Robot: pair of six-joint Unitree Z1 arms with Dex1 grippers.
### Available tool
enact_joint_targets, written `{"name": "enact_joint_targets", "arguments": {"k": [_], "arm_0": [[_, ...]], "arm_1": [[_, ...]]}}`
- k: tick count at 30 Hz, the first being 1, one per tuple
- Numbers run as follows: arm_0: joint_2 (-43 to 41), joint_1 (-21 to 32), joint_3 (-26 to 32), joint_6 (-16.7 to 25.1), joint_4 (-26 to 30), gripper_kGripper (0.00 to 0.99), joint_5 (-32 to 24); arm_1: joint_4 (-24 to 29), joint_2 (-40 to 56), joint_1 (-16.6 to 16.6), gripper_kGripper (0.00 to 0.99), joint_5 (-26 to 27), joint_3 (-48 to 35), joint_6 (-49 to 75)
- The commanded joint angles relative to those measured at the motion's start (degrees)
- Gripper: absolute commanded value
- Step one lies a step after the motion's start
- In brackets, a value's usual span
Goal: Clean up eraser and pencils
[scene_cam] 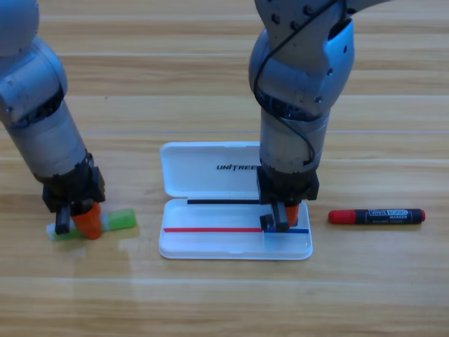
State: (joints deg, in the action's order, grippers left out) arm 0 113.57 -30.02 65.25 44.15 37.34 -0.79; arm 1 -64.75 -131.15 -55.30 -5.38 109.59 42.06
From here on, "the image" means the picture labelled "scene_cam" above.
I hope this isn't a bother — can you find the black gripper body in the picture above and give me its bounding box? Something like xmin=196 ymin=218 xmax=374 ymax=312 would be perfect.
xmin=41 ymin=154 xmax=107 ymax=236
xmin=256 ymin=166 xmax=321 ymax=234

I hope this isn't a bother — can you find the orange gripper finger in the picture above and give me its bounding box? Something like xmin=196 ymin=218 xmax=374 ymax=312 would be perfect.
xmin=284 ymin=204 xmax=300 ymax=227
xmin=71 ymin=201 xmax=103 ymax=241

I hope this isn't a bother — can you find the black eraser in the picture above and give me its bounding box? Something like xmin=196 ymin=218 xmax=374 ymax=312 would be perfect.
xmin=260 ymin=213 xmax=279 ymax=234

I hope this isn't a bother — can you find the green highlighter pen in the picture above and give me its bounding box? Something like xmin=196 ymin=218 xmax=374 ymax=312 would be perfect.
xmin=46 ymin=207 xmax=138 ymax=243

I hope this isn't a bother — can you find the red black whiteboard marker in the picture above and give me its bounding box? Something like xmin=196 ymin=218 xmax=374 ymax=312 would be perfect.
xmin=328 ymin=207 xmax=427 ymax=225

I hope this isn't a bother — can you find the white Unitree pencil case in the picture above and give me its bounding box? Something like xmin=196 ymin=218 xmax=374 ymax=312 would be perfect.
xmin=158 ymin=140 xmax=314 ymax=261

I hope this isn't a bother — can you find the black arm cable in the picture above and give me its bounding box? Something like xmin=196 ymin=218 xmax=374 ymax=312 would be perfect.
xmin=252 ymin=0 xmax=352 ymax=166

